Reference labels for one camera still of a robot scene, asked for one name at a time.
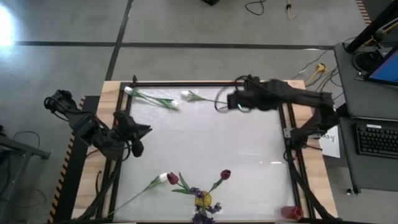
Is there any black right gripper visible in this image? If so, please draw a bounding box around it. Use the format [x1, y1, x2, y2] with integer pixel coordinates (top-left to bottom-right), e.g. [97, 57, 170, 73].
[226, 75, 284, 112]

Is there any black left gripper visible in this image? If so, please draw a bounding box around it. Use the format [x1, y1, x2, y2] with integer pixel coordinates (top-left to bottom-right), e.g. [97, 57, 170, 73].
[113, 111, 153, 157]

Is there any dark red artificial tulip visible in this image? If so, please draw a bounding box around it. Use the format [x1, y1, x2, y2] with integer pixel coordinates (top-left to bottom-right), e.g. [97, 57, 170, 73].
[167, 171, 200, 195]
[208, 169, 232, 195]

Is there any yellow textured glass vase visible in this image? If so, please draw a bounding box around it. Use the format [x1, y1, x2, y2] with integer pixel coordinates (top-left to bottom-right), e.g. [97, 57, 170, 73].
[195, 190, 213, 208]

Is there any red glass vase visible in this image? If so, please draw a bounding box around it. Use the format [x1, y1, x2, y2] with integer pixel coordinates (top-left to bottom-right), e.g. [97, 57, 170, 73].
[280, 205, 304, 220]

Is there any black base with hazard stripes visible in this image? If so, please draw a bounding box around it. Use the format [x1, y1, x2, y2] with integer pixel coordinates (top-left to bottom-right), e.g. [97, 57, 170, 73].
[47, 95, 101, 224]

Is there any white paper sheet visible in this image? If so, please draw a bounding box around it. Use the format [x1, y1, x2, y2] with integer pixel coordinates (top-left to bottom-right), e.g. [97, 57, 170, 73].
[318, 125, 341, 159]

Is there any grey desk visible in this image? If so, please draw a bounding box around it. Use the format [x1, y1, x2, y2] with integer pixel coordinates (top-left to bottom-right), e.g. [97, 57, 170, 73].
[334, 42, 398, 195]

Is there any grey side table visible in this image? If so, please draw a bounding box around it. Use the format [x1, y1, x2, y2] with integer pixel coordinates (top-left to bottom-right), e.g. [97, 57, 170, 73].
[0, 133, 52, 200]

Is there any black keyboard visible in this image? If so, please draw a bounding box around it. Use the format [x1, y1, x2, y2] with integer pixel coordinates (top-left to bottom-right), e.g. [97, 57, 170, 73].
[355, 123, 398, 160]

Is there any laptop with blue screen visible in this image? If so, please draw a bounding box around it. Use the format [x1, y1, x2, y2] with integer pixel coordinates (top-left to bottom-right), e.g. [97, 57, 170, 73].
[363, 45, 398, 87]

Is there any black aluminium table frame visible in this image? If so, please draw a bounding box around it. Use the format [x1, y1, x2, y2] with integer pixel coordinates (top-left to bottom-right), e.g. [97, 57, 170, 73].
[77, 74, 338, 223]

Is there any black floor cable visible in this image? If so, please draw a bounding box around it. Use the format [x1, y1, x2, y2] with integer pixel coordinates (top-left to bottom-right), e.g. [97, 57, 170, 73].
[244, 0, 266, 17]

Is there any yellow cable plug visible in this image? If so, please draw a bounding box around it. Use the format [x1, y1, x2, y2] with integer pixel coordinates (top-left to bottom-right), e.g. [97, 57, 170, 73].
[304, 62, 328, 86]

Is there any yellow floor cable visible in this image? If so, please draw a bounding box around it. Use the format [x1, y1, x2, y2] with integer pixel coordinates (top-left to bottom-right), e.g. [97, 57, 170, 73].
[286, 0, 297, 21]

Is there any coiled black cable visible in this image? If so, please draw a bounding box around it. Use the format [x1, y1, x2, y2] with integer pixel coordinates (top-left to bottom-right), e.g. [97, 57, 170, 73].
[352, 49, 382, 73]

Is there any black stand post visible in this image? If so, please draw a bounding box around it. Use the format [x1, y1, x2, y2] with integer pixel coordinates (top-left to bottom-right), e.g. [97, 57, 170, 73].
[345, 0, 398, 54]

